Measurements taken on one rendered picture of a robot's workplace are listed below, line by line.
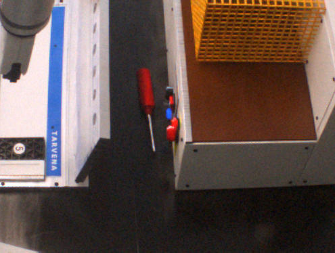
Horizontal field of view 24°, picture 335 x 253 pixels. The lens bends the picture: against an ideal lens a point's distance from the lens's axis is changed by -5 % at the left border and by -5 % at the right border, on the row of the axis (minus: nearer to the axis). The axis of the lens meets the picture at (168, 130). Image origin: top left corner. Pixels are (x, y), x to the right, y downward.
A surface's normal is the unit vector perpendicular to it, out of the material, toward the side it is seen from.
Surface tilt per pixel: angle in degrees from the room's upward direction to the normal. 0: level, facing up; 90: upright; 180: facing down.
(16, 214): 0
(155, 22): 0
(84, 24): 16
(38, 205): 0
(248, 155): 90
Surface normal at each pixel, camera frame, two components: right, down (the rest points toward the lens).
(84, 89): 0.35, -0.47
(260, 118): 0.07, -0.48
